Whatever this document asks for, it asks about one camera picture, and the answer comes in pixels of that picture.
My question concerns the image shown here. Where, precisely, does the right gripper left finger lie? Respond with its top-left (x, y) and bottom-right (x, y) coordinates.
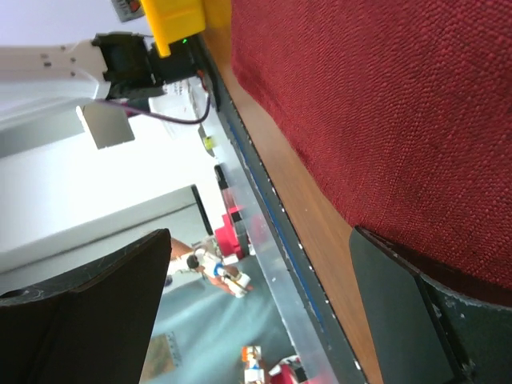
top-left (1, 229), bottom-right (171, 383)

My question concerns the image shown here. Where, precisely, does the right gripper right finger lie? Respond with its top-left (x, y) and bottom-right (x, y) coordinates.
top-left (349, 226), bottom-right (511, 383)

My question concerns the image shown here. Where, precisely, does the dark red cloth napkin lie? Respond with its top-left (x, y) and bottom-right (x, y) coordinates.
top-left (231, 1), bottom-right (511, 306)

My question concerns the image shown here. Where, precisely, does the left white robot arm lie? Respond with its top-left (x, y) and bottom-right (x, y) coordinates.
top-left (1, 32), bottom-right (198, 130)

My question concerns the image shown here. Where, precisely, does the person in background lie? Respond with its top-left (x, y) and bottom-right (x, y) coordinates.
top-left (167, 238), bottom-right (253, 298)

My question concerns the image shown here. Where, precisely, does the red background object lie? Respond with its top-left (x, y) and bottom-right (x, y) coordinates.
top-left (214, 206), bottom-right (250, 260)

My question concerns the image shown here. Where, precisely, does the yellow plastic bin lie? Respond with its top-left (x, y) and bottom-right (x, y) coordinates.
top-left (140, 0), bottom-right (206, 58)

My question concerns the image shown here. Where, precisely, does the aluminium frame rail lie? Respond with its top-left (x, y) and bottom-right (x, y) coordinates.
top-left (198, 75), bottom-right (341, 384)

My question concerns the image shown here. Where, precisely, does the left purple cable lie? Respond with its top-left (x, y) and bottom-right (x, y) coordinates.
top-left (95, 90), bottom-right (213, 126)

